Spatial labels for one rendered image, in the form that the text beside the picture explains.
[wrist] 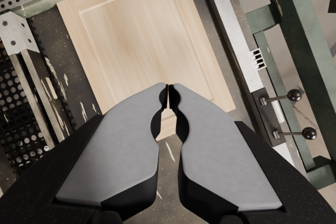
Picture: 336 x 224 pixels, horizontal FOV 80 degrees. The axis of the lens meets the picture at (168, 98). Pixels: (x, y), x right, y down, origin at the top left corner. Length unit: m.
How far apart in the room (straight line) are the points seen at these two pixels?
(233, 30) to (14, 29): 0.70
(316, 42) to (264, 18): 0.19
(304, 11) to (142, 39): 0.55
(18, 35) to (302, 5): 0.92
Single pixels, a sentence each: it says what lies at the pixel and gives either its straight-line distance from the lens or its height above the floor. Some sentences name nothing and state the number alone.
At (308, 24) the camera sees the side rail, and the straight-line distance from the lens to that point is 0.86.
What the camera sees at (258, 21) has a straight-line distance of 0.88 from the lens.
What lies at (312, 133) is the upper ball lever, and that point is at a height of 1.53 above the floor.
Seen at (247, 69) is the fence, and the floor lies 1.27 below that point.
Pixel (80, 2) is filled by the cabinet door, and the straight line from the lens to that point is 0.81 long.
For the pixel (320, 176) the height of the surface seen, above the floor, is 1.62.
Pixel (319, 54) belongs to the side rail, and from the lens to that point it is 0.86.
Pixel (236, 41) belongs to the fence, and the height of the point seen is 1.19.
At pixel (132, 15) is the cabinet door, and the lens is 0.76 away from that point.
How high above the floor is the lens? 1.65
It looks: 35 degrees down
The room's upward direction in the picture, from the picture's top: 157 degrees clockwise
